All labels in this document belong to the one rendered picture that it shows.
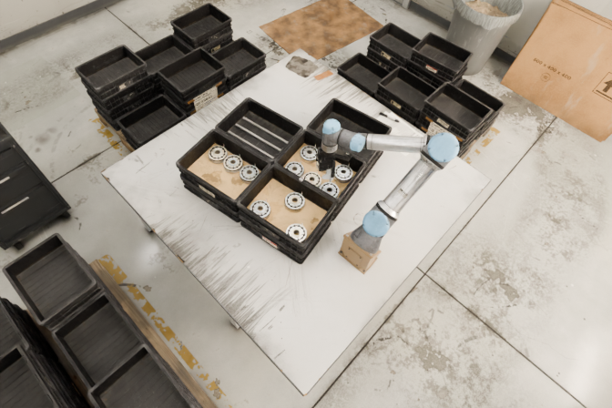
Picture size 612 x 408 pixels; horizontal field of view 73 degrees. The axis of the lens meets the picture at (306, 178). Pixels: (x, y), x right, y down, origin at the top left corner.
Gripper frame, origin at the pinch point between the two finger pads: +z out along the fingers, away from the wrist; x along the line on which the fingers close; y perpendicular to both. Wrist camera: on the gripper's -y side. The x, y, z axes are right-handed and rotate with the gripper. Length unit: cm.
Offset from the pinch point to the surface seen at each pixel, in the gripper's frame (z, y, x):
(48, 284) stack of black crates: 47, 150, 8
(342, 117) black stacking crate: 5, -21, -49
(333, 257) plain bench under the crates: 28.9, 3.1, 29.9
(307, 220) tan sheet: 13.9, 14.5, 15.5
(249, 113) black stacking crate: 4, 34, -60
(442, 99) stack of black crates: 34, -112, -89
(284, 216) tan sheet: 13.3, 25.3, 11.1
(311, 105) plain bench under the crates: 15, -7, -75
